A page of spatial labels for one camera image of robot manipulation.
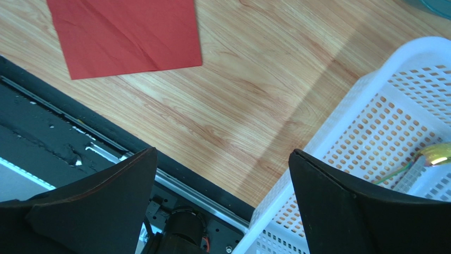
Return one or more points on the translucent teal plastic tray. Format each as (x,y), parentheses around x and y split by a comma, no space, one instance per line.
(439,8)

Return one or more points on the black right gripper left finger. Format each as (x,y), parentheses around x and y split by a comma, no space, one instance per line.
(101,213)

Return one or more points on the red paper napkin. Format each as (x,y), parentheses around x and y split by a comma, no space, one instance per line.
(109,38)

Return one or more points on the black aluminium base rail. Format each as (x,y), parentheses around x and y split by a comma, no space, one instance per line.
(48,140)

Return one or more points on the white perforated plastic basket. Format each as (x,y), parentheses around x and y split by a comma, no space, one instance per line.
(386,117)

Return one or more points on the iridescent rainbow spoon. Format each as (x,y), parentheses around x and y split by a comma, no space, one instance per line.
(435,155)

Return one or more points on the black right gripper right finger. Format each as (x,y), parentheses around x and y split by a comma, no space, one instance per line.
(345,214)

